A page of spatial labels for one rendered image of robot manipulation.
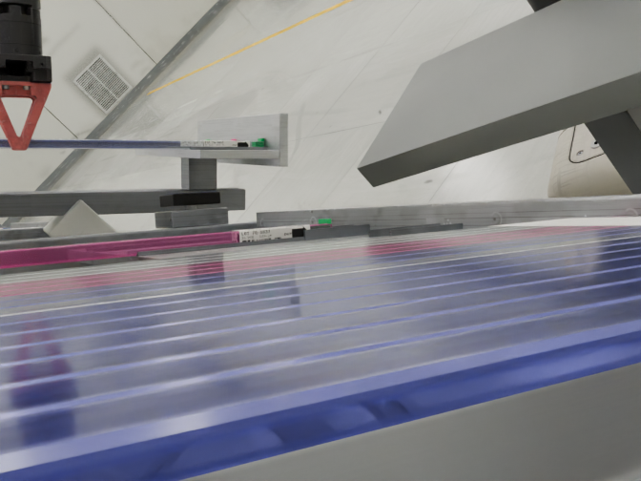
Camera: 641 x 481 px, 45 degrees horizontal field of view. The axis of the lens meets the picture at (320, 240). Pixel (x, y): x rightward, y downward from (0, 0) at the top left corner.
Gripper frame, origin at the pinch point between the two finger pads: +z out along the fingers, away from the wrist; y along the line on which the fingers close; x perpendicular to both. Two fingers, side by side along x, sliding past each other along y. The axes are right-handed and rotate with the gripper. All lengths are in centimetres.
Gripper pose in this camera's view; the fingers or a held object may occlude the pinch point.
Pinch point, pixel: (18, 142)
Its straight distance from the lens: 93.3
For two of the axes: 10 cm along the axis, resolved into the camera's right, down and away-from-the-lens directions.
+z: 0.0, 9.9, 1.1
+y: 4.3, 1.0, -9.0
